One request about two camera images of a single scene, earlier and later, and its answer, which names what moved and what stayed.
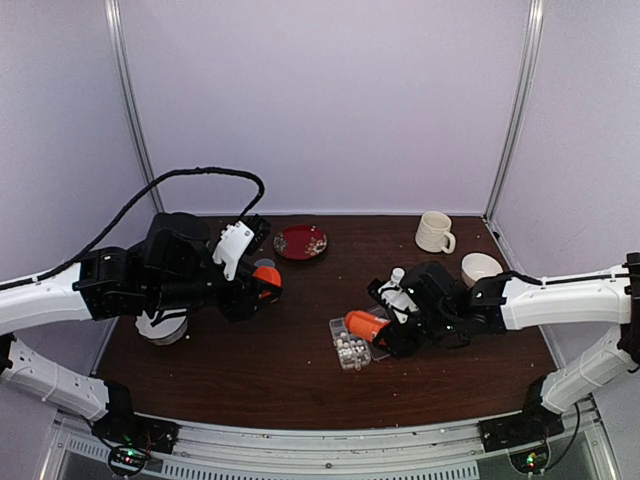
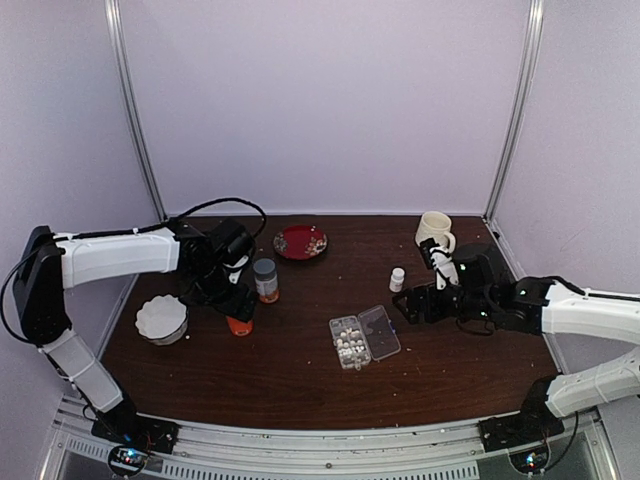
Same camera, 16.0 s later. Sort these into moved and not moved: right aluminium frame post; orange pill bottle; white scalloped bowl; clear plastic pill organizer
Moved: orange pill bottle
Not moved: white scalloped bowl; right aluminium frame post; clear plastic pill organizer
